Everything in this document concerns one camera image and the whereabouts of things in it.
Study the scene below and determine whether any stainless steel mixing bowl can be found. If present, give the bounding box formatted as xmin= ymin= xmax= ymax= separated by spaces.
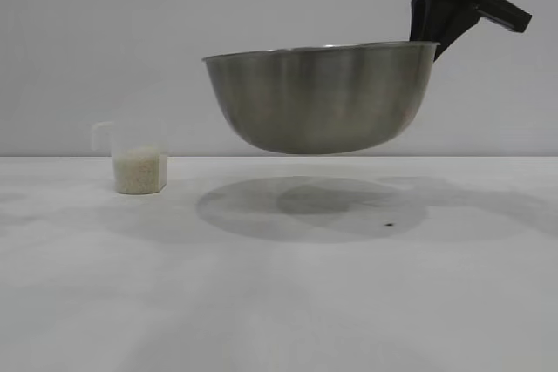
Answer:
xmin=201 ymin=40 xmax=440 ymax=156

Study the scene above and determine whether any clear measuring cup with rice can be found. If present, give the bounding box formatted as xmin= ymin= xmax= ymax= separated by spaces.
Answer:
xmin=91 ymin=121 xmax=169 ymax=194

